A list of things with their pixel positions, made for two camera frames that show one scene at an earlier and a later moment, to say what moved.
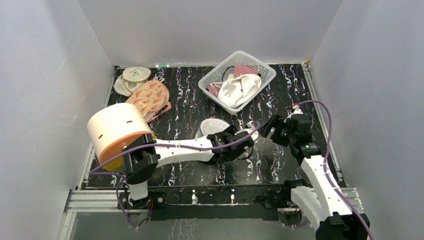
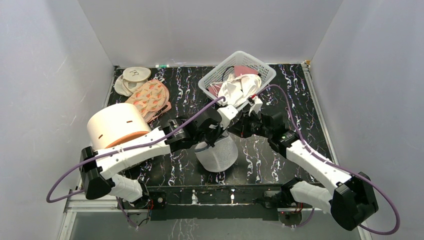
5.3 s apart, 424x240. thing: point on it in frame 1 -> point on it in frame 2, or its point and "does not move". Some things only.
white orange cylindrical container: x=112 y=126 does not move
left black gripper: x=230 y=132 -> x=212 y=142
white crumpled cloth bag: x=237 y=88 does not move
